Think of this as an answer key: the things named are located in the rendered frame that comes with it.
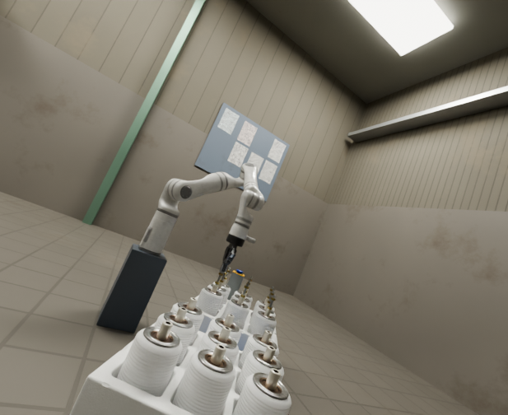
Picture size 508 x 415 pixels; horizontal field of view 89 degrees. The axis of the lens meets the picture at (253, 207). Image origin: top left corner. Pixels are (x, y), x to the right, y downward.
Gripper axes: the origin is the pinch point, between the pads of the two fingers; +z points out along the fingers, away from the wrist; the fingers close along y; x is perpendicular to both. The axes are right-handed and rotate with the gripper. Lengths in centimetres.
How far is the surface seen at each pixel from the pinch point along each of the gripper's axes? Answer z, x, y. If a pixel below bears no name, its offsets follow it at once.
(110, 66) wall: -136, -170, -215
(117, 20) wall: -188, -185, -213
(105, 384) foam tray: 17, -23, 59
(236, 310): 11.9, 9.6, 8.5
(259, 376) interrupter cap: 10, 4, 58
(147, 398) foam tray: 17, -16, 60
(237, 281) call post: 8.3, 16.9, -33.4
